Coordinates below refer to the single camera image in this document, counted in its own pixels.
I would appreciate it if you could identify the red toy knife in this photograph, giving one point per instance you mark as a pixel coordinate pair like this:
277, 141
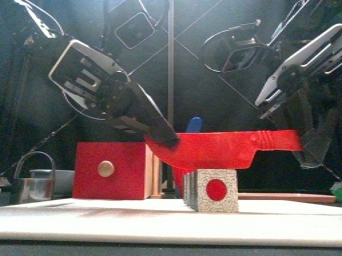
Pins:
214, 150

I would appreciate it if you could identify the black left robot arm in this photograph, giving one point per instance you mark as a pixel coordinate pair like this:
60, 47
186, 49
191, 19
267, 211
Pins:
27, 20

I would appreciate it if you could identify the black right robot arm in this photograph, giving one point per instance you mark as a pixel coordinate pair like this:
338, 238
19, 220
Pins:
307, 20

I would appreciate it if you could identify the brown wooden plate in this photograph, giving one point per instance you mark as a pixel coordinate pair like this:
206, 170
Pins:
289, 197

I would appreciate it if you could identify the speckled sushi block red centre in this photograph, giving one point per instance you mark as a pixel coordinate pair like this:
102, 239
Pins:
217, 190

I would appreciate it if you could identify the white cutting board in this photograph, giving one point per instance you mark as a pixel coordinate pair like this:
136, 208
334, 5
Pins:
168, 223

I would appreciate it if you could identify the red wooden box with knob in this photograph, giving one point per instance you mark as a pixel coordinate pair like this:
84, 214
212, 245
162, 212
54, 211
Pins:
111, 170

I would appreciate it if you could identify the green toy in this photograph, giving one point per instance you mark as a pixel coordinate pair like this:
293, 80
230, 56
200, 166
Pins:
337, 192

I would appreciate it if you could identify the metal frame pole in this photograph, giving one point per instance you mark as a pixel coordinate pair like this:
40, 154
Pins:
171, 66

